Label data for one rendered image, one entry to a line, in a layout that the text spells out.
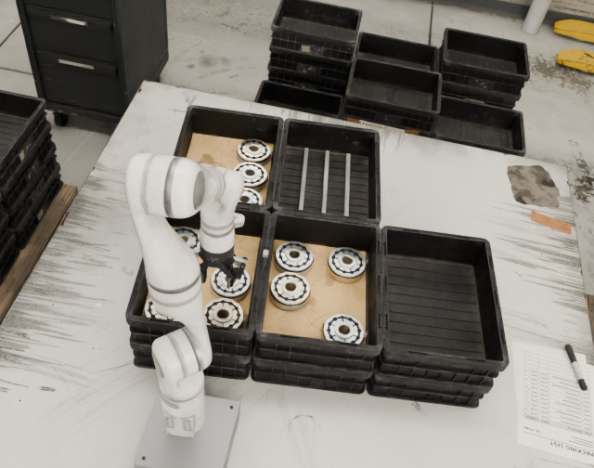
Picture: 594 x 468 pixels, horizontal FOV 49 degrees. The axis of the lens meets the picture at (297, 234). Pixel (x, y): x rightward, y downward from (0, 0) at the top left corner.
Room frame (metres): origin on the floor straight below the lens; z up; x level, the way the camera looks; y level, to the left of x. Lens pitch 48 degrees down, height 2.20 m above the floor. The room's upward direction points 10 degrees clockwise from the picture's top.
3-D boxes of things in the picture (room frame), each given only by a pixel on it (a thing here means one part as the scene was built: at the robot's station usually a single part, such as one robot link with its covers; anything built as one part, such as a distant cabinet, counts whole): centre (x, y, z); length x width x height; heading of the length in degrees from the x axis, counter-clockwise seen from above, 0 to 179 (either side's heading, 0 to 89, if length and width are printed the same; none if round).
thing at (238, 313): (0.88, 0.15, 0.86); 0.10 x 0.10 x 0.01
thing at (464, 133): (2.34, -0.71, 0.31); 0.40 x 0.30 x 0.34; 87
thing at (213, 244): (0.92, 0.17, 1.15); 0.11 x 0.09 x 0.06; 177
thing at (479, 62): (2.74, -0.73, 0.37); 0.40 x 0.30 x 0.45; 87
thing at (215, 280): (0.99, 0.15, 0.86); 0.10 x 0.10 x 0.01
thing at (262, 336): (1.00, -0.08, 0.92); 0.40 x 0.30 x 0.02; 3
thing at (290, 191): (1.40, -0.06, 0.87); 0.40 x 0.30 x 0.11; 3
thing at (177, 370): (0.63, 0.19, 1.04); 0.09 x 0.09 x 0.17; 38
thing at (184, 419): (0.64, 0.18, 0.88); 0.09 x 0.09 x 0.17; 0
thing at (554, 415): (0.90, -0.76, 0.70); 0.33 x 0.23 x 0.01; 177
